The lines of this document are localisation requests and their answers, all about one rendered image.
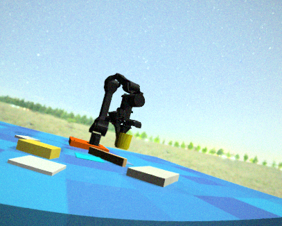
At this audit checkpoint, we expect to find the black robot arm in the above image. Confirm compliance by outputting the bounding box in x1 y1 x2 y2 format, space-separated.
87 73 145 147

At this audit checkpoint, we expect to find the yellow cup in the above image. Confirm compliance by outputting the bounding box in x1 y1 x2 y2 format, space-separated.
114 132 132 150

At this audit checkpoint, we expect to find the tan flat bar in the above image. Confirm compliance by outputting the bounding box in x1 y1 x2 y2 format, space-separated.
88 146 127 167

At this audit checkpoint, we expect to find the yellow rectangular block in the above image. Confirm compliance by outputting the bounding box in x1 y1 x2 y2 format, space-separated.
16 139 61 159

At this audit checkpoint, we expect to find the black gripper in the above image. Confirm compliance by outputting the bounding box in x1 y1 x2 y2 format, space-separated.
105 105 142 135

